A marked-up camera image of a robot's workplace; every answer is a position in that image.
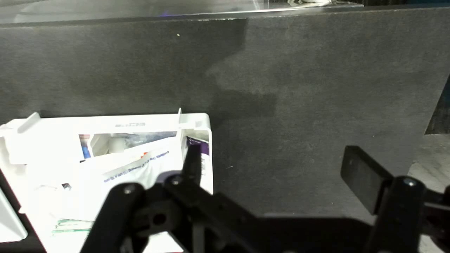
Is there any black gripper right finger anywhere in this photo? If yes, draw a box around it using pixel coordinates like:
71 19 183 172
341 147 394 216

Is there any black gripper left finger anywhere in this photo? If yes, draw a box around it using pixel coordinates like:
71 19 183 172
182 145 201 186

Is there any open white box of packets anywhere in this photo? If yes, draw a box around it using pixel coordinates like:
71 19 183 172
0 112 214 253

